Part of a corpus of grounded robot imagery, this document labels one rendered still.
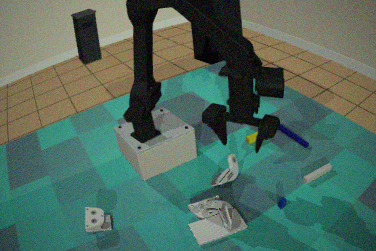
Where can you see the yellow rectangular block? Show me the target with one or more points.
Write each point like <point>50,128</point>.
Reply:
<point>251,138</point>

